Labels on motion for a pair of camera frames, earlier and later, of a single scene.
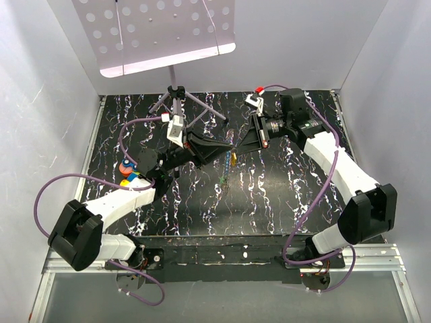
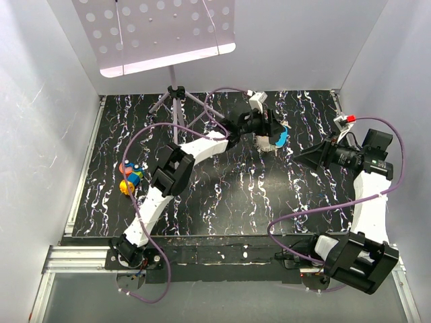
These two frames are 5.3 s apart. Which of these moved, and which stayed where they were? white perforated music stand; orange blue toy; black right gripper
Moved: black right gripper
Stayed: white perforated music stand; orange blue toy
